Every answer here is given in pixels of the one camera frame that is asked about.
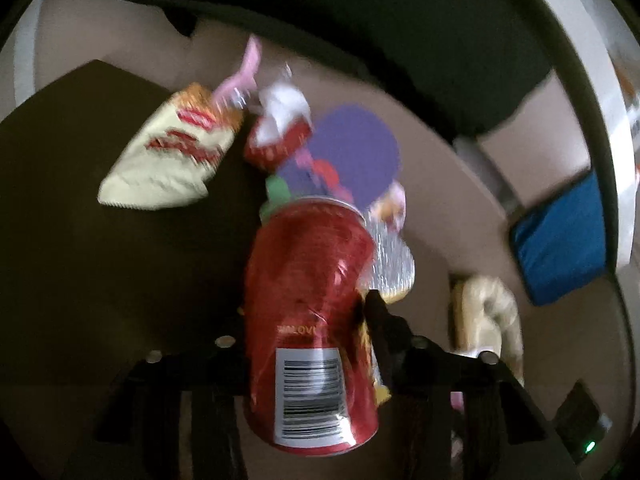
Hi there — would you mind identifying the yellow white candy wrapper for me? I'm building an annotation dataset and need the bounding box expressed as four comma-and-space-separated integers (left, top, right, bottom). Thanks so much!
359, 321, 392, 408

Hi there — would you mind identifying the red soda can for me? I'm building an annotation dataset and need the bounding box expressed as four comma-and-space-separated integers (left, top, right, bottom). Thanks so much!
244, 197, 378, 456

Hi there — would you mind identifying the round silver gold coaster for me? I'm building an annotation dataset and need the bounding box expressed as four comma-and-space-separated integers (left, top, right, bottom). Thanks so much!
358, 219, 416, 304

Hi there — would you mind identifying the red gold paper cup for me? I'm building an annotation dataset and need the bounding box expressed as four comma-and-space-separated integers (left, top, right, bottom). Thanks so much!
244, 81, 312, 172

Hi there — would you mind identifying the pink plastic spoon package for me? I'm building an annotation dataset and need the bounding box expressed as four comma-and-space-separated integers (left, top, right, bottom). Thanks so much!
210, 35, 262, 107

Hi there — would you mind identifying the yellow snack wrapper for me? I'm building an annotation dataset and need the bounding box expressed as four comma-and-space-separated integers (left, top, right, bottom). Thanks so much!
370, 181, 407, 232

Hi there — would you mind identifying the blue towel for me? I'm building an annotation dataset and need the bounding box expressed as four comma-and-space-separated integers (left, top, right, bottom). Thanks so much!
509, 171, 606, 307

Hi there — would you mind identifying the black cloth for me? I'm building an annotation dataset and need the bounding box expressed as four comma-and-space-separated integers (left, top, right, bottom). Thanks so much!
126, 0, 551, 142

